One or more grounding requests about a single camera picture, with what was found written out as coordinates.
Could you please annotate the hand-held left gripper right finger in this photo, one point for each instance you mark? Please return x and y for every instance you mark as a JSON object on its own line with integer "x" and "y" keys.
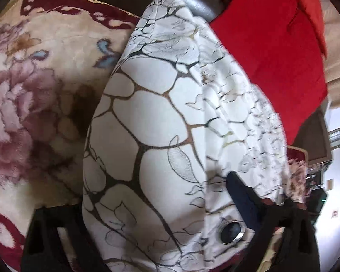
{"x": 243, "y": 201}

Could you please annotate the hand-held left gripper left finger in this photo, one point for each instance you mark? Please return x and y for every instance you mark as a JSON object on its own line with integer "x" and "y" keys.
{"x": 45, "y": 223}

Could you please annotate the white crackle-print coat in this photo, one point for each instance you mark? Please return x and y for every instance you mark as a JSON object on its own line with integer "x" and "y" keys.
{"x": 158, "y": 119}

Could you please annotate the large red cushion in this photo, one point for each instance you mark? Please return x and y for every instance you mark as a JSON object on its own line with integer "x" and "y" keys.
{"x": 272, "y": 62}

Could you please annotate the beige dotted curtain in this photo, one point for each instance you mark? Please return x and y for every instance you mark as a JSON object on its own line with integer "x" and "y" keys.
{"x": 338, "y": 76}

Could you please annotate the floral sofa blanket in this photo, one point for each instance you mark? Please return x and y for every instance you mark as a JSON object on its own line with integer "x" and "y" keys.
{"x": 45, "y": 62}

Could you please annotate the dark brown leather sofa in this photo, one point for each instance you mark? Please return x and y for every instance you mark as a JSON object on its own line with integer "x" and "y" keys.
{"x": 204, "y": 2}

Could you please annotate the red pillow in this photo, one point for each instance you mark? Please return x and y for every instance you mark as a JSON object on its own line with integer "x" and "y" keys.
{"x": 308, "y": 5}

